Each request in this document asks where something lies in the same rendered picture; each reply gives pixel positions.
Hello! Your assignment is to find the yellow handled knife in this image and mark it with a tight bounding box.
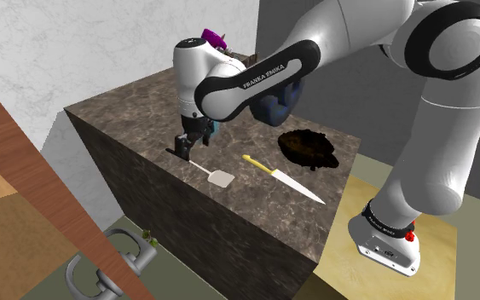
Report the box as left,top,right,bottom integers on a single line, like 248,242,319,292
241,153,327,206

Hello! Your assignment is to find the white spatula with black handle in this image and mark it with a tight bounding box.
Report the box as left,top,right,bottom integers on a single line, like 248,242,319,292
165,148,236,189

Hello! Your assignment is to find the dark brown bowl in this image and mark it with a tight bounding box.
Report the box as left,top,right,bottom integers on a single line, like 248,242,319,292
277,129,341,172

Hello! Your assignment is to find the tan robot stand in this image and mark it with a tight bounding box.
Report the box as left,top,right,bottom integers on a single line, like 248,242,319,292
304,174,460,300

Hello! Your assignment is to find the purple bowl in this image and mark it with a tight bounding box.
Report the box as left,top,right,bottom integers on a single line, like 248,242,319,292
200,27,228,51

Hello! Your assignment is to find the small teal object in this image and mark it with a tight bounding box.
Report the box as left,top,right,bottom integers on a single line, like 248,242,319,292
205,119,221,137

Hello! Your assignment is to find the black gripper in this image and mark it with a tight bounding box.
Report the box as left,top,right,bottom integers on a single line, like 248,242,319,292
174,114,214,162

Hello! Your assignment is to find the brown box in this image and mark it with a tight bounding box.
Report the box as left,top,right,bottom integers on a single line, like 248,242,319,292
223,46,262,71

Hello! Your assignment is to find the blue mug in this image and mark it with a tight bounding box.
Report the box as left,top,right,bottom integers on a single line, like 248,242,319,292
249,78,306,128

